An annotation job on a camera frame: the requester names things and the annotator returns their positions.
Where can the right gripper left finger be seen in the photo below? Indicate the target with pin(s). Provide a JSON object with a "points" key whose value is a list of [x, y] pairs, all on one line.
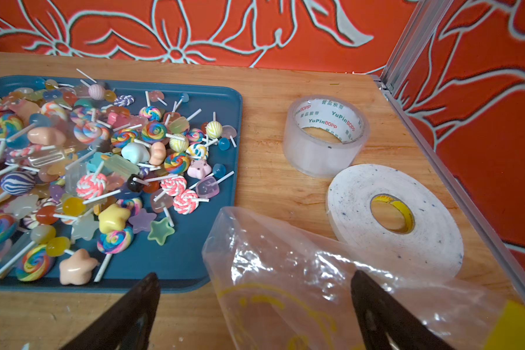
{"points": [[127, 324]]}

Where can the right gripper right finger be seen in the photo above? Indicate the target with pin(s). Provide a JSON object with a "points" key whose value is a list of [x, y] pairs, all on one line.
{"points": [[384, 322]]}

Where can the candy ziploc bag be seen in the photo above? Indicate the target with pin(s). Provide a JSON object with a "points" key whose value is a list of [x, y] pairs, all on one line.
{"points": [[281, 287]]}

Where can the blue plastic tray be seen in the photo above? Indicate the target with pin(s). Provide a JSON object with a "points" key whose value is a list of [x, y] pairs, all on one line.
{"points": [[178, 263]]}

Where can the white tape roll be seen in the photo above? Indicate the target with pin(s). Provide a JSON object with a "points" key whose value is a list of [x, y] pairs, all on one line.
{"points": [[393, 217]]}

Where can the clear tape roll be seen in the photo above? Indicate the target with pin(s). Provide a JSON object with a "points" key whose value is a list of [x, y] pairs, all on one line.
{"points": [[323, 135]]}

